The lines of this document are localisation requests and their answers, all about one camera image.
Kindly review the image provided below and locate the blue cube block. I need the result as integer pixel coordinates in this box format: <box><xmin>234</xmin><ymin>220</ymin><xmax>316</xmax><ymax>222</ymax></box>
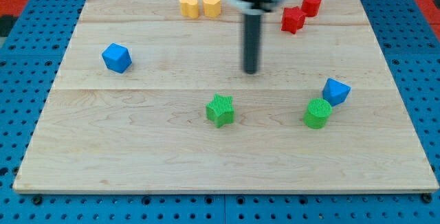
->
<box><xmin>101</xmin><ymin>43</ymin><xmax>132</xmax><ymax>74</ymax></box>

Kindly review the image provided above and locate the blue triangle block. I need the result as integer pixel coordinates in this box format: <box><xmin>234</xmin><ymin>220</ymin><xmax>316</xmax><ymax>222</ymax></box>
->
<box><xmin>322</xmin><ymin>78</ymin><xmax>351</xmax><ymax>107</ymax></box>

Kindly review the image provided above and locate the green star block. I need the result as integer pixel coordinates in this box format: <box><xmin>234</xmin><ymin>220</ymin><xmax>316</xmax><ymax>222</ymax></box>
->
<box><xmin>206</xmin><ymin>93</ymin><xmax>234</xmax><ymax>128</ymax></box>

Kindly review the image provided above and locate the wooden board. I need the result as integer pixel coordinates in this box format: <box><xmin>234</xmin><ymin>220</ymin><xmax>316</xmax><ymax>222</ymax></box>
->
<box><xmin>13</xmin><ymin>0</ymin><xmax>439</xmax><ymax>194</ymax></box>

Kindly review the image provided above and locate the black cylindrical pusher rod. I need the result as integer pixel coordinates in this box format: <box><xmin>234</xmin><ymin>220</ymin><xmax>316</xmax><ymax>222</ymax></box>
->
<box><xmin>243</xmin><ymin>14</ymin><xmax>261</xmax><ymax>74</ymax></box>

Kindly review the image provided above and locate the yellow hexagon block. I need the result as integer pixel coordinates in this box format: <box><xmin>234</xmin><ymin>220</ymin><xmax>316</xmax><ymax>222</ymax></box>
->
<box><xmin>202</xmin><ymin>0</ymin><xmax>221</xmax><ymax>18</ymax></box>

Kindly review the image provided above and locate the green cylinder block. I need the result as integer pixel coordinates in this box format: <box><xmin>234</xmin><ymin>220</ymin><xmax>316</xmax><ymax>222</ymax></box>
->
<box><xmin>303</xmin><ymin>98</ymin><xmax>333</xmax><ymax>129</ymax></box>

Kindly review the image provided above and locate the yellow heart block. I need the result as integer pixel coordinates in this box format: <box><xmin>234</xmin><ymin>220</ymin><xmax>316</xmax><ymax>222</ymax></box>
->
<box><xmin>179</xmin><ymin>0</ymin><xmax>199</xmax><ymax>19</ymax></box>

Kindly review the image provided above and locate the red star block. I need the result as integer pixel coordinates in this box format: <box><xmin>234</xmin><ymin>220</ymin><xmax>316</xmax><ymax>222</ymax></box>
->
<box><xmin>281</xmin><ymin>6</ymin><xmax>306</xmax><ymax>34</ymax></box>

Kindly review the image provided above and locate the red cylinder block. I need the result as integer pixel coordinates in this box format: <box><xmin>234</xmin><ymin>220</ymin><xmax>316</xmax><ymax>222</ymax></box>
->
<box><xmin>300</xmin><ymin>0</ymin><xmax>322</xmax><ymax>17</ymax></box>

